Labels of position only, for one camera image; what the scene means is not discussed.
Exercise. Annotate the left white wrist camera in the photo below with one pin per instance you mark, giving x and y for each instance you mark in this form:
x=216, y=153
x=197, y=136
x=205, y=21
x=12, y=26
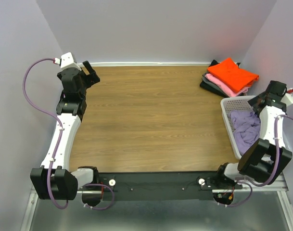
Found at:
x=67, y=60

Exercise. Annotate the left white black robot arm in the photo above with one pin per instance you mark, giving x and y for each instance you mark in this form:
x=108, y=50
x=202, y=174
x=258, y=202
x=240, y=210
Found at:
x=53, y=180

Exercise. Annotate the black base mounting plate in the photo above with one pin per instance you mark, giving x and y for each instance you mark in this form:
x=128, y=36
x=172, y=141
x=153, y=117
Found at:
x=158, y=186

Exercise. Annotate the white plastic laundry basket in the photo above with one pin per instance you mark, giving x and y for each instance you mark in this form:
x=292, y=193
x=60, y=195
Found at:
x=239, y=103

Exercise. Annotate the dark grey folded t shirt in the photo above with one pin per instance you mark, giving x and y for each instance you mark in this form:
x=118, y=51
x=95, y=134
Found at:
x=213, y=88

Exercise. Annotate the orange folded t shirt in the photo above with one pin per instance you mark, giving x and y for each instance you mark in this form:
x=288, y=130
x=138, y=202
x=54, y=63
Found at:
x=234, y=77

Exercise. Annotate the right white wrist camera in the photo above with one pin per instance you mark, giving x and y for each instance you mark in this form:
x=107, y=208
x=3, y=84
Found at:
x=288, y=97

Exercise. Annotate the purple t shirt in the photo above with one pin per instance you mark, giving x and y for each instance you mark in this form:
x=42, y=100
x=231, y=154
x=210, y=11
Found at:
x=246, y=129

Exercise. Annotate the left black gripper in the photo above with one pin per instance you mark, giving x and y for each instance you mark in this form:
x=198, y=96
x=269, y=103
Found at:
x=91, y=78

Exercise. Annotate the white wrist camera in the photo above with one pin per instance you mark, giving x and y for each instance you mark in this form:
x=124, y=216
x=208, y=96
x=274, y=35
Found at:
x=67, y=60
x=288, y=97

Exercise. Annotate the pink folded t shirt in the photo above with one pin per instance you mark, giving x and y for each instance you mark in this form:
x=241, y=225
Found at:
x=227, y=90

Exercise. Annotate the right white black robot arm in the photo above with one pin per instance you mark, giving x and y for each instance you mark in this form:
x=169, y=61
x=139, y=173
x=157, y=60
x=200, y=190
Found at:
x=267, y=157

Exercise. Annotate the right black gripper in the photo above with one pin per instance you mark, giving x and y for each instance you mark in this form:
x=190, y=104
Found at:
x=253, y=101

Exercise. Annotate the aluminium frame rail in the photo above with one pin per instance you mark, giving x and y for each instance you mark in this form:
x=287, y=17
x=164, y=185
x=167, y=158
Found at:
x=240, y=185

